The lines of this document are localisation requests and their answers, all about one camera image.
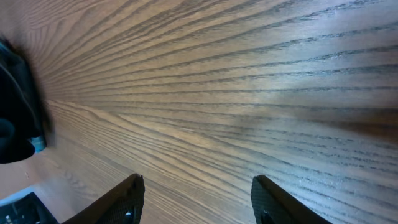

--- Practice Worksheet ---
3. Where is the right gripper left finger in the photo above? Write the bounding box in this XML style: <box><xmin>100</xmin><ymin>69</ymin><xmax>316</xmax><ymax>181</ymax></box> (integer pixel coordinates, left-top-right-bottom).
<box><xmin>64</xmin><ymin>174</ymin><xmax>145</xmax><ymax>224</ymax></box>

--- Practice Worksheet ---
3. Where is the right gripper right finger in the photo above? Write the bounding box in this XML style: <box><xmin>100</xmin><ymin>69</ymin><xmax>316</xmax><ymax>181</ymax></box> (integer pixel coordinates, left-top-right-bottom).
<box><xmin>251</xmin><ymin>175</ymin><xmax>330</xmax><ymax>224</ymax></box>

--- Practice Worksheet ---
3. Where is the dark object with white edge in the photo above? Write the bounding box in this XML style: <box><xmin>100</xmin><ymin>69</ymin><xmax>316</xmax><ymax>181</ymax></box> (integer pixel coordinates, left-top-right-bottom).
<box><xmin>1</xmin><ymin>187</ymin><xmax>58</xmax><ymax>224</ymax></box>

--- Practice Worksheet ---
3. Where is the light blue garment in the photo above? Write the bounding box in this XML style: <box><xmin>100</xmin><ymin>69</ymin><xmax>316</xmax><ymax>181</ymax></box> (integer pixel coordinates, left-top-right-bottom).
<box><xmin>29</xmin><ymin>135</ymin><xmax>47</xmax><ymax>153</ymax></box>

